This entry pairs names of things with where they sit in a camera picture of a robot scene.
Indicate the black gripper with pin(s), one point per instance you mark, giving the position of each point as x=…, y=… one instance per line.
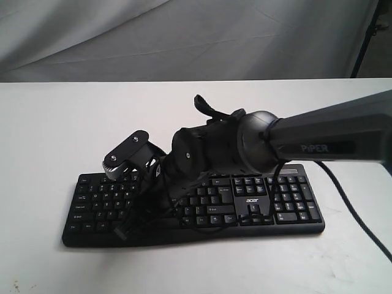
x=158, y=193

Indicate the black stand pole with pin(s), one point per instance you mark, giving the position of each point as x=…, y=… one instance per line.
x=376, y=25

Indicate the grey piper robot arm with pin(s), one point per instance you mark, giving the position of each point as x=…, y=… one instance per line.
x=241, y=143

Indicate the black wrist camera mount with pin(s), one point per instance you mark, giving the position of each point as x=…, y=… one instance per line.
x=135, y=152

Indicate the black acer keyboard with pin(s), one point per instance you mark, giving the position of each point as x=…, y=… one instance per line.
x=223, y=206

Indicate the grey backdrop cloth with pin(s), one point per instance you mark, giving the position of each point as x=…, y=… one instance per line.
x=60, y=41

